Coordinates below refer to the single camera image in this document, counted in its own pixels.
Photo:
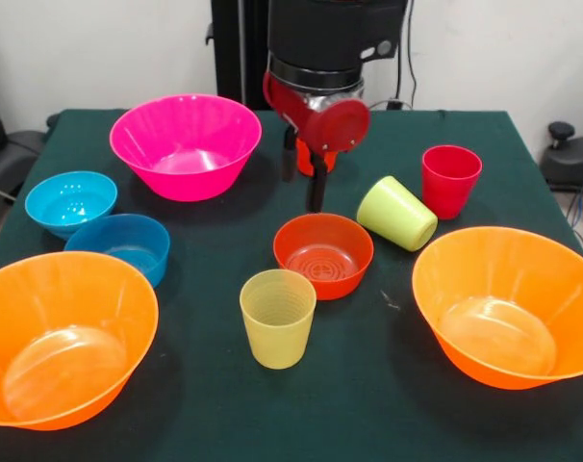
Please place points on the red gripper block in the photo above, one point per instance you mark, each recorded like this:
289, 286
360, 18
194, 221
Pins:
339, 125

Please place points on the green cup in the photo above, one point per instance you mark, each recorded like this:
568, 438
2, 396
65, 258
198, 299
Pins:
397, 216

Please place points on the small red bowl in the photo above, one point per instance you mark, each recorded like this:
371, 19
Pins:
320, 284

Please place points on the yellow cup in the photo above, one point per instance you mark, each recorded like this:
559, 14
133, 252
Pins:
277, 337

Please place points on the large orange bowl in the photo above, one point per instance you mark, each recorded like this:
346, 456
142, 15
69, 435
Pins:
70, 337
503, 308

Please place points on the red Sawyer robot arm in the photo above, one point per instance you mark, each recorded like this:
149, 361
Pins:
330, 33

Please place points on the orange cup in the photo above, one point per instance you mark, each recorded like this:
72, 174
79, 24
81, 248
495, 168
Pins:
303, 161

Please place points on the large pink bowl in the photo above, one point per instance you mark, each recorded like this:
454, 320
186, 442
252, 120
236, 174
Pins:
185, 144

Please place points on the red cup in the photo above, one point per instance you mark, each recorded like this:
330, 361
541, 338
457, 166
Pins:
450, 183

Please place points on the dark blue bowl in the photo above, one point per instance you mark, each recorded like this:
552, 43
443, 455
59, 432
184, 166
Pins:
142, 240

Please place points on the light blue bowl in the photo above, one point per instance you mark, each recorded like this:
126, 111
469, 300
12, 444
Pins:
70, 202

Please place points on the dark green tablecloth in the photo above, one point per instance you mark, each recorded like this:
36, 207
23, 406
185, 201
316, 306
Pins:
291, 423

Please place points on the black stand base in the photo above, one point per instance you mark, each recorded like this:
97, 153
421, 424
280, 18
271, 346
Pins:
12, 159
568, 159

